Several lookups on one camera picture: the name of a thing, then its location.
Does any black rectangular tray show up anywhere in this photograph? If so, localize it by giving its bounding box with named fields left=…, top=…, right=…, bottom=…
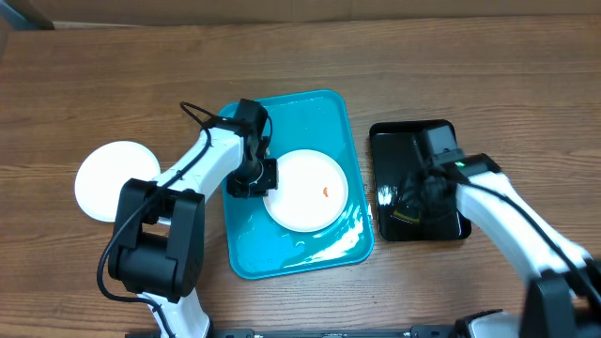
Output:
left=369, top=119, right=471, bottom=242

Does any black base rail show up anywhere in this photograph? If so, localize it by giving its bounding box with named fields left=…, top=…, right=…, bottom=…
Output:
left=126, top=324, right=459, bottom=338

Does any green yellow sponge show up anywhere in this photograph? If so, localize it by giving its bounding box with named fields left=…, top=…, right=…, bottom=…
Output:
left=392, top=211, right=421, bottom=223

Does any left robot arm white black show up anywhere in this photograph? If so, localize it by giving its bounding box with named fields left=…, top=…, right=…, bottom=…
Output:
left=97, top=113, right=277, bottom=337

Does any teal plastic tray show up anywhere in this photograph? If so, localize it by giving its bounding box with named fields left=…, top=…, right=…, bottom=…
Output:
left=223, top=89, right=375, bottom=280

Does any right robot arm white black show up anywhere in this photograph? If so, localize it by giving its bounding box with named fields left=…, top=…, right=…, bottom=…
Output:
left=396, top=154, right=600, bottom=337

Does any white plate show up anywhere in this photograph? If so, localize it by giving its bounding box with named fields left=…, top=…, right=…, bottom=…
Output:
left=74, top=141, right=161, bottom=223
left=263, top=149, right=349, bottom=233

